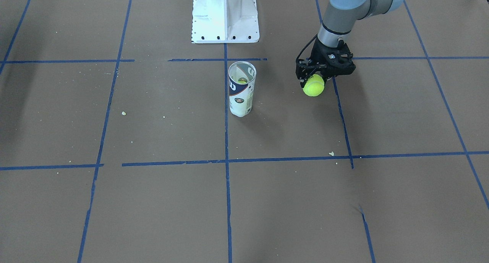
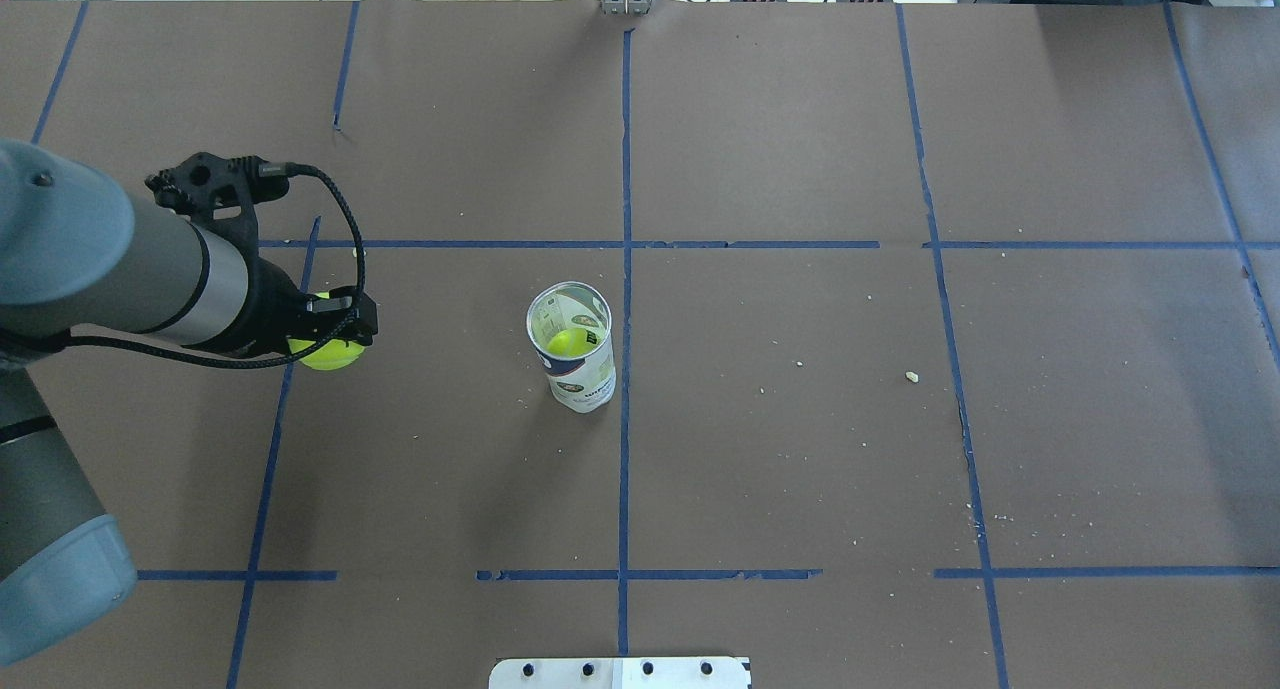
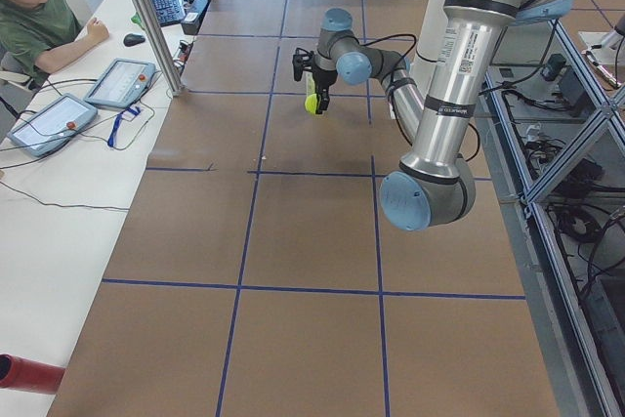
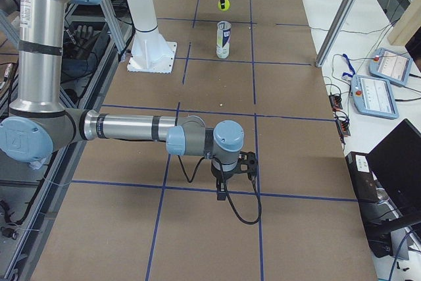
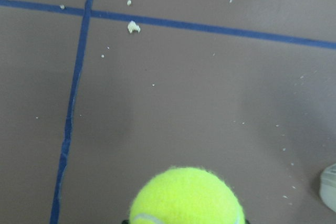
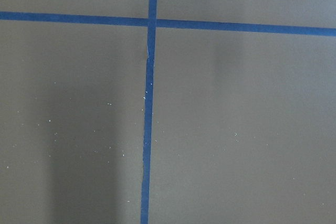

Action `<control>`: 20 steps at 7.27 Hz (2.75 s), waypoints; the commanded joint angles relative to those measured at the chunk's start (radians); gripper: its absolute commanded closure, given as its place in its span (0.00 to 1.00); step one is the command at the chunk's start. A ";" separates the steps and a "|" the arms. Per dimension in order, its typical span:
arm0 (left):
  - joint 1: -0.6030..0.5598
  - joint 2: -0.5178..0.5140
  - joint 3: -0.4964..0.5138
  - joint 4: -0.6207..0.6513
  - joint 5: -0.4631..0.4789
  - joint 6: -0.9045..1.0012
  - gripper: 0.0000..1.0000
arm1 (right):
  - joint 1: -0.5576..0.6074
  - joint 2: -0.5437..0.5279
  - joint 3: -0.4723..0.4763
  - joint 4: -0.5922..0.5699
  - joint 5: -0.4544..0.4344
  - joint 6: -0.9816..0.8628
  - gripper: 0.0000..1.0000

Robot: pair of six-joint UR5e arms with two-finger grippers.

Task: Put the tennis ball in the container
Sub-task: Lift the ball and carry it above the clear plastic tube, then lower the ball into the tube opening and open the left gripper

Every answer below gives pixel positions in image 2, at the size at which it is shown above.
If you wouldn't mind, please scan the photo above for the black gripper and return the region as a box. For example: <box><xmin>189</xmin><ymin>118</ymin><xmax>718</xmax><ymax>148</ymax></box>
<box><xmin>236</xmin><ymin>257</ymin><xmax>379</xmax><ymax>359</ymax></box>

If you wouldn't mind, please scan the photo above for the yellow tennis ball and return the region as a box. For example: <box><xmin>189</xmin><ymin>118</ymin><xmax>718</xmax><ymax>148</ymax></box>
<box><xmin>289</xmin><ymin>338</ymin><xmax>366</xmax><ymax>371</ymax></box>
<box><xmin>545</xmin><ymin>327</ymin><xmax>599</xmax><ymax>361</ymax></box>

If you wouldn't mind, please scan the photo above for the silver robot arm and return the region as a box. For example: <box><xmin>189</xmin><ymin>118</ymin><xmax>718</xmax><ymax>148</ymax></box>
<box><xmin>1</xmin><ymin>138</ymin><xmax>378</xmax><ymax>666</ymax></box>

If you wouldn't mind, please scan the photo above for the clear tennis ball can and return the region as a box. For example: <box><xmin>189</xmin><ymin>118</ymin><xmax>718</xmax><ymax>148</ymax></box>
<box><xmin>525</xmin><ymin>282</ymin><xmax>617</xmax><ymax>414</ymax></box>

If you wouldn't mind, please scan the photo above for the yellow tennis ball in can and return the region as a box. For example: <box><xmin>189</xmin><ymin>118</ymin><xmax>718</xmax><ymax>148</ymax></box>
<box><xmin>545</xmin><ymin>327</ymin><xmax>599</xmax><ymax>361</ymax></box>

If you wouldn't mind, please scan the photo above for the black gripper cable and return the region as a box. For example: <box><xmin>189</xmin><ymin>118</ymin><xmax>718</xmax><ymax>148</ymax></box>
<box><xmin>0</xmin><ymin>161</ymin><xmax>367</xmax><ymax>371</ymax></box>

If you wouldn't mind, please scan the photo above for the white camera stand pillar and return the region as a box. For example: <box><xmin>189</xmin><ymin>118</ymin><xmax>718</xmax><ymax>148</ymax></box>
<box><xmin>488</xmin><ymin>656</ymin><xmax>753</xmax><ymax>688</ymax></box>

